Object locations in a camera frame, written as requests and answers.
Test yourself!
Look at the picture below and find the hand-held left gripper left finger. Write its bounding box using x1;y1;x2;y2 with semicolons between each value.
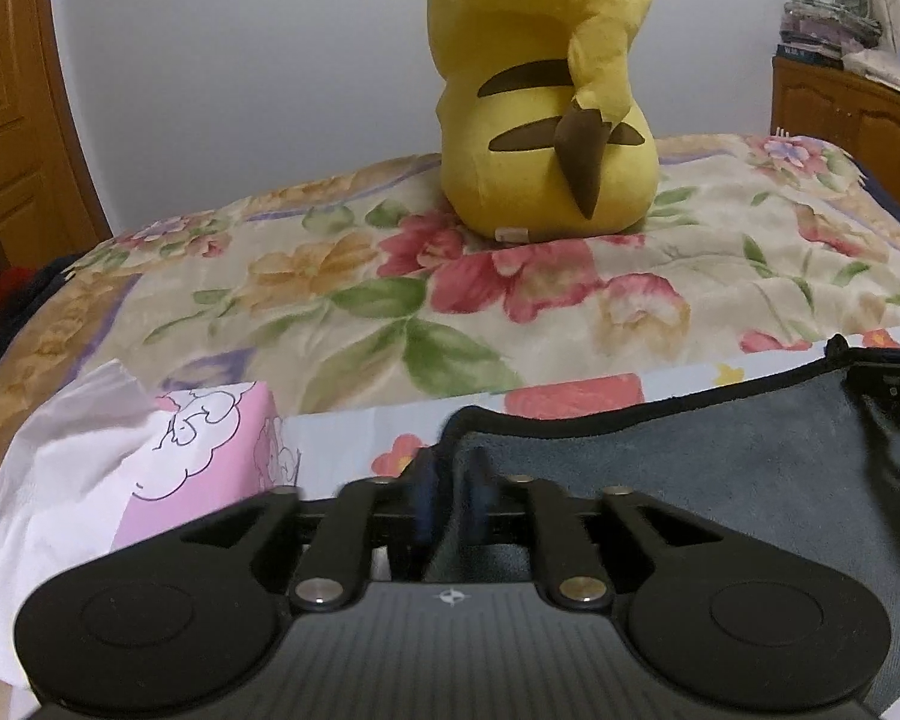
182;450;445;612

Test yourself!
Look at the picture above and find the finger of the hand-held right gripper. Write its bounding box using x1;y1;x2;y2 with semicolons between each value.
825;333;900;482

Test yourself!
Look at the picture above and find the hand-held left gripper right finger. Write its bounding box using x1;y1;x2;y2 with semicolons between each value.
465;450;725;611

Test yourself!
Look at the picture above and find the grey towel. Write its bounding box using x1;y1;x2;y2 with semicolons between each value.
420;349;900;700

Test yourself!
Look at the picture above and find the floral blanket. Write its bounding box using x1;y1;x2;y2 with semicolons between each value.
0;131;900;436

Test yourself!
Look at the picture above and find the wooden cabinet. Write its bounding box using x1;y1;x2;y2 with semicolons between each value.
769;52;900;167

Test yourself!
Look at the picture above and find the white and blue packet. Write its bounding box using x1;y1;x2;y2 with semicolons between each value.
844;43;900;100

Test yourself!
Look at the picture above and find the stack of folded cloths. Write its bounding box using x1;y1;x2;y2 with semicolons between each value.
776;0;883;62

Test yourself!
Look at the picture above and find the yellow plush toy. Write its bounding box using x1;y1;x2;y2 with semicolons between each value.
426;0;670;245

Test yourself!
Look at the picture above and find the dark cloth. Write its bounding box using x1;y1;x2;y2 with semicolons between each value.
0;255;76;406

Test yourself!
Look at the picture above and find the wooden door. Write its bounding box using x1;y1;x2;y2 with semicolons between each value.
0;0;115;297

